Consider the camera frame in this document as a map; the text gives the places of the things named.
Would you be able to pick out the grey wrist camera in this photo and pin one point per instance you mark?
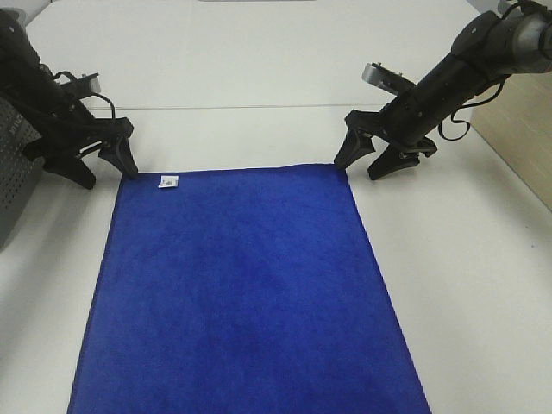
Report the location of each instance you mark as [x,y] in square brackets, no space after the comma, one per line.
[377,75]
[82,87]

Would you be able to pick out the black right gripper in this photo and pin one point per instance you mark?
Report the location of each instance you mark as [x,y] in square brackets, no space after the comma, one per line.
[403,123]

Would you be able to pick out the grey perforated plastic basket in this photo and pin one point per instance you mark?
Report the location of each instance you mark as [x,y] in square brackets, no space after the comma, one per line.
[19,176]

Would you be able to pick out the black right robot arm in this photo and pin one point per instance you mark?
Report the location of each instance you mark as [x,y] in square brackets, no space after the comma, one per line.
[489,50]

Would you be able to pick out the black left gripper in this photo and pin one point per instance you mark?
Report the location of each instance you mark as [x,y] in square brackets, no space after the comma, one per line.
[68,132]

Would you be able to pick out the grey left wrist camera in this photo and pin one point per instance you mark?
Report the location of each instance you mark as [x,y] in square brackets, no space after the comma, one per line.
[82,87]

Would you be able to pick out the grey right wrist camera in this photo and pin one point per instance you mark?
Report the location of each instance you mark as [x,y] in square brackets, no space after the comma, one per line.
[377,75]

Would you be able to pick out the beige storage box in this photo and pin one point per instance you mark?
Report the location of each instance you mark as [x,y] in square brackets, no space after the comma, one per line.
[517,125]

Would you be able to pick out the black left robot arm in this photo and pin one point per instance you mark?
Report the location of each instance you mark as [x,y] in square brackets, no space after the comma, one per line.
[30,82]

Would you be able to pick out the blue microfibre towel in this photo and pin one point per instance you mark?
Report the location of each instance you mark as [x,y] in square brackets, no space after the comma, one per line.
[242,291]

